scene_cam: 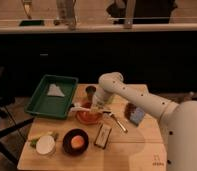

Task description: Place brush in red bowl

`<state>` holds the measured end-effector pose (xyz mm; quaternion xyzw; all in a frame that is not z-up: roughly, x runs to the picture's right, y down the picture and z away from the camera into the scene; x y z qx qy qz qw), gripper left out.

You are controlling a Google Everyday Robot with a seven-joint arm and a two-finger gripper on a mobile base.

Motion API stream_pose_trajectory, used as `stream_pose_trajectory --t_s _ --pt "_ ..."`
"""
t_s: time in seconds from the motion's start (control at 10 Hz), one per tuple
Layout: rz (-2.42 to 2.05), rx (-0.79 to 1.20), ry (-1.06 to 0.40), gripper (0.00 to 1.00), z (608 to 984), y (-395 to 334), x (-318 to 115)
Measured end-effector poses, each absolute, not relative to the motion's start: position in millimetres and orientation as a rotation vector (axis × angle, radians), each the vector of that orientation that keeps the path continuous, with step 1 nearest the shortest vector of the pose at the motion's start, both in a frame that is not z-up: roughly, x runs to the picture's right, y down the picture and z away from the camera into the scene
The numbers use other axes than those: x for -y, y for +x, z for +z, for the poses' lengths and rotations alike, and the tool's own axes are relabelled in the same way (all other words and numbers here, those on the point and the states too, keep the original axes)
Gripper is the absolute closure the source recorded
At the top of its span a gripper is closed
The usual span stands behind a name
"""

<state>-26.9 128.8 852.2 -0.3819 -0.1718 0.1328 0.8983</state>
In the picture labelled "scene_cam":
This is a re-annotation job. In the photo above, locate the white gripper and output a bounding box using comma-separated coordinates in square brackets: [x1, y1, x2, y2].
[92, 88, 114, 109]

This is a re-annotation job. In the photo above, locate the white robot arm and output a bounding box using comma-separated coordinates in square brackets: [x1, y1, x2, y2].
[93, 72, 197, 171]

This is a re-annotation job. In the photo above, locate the red bowl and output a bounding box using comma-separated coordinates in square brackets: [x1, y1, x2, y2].
[76, 111, 102, 125]

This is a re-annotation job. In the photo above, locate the black bowl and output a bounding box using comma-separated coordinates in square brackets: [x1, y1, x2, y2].
[62, 129, 89, 156]

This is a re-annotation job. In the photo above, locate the metal cup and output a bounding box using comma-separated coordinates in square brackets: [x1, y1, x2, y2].
[85, 86, 96, 101]

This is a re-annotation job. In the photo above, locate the orange fruit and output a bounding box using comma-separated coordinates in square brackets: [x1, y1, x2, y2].
[71, 135, 84, 149]

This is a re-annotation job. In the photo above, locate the green plastic tray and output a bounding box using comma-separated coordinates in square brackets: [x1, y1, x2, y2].
[25, 75, 78, 119]

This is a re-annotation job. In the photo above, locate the white round lid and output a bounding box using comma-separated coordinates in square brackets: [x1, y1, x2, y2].
[36, 135, 55, 155]

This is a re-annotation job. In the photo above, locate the black chair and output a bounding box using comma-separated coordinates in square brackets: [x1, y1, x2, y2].
[0, 65, 35, 166]

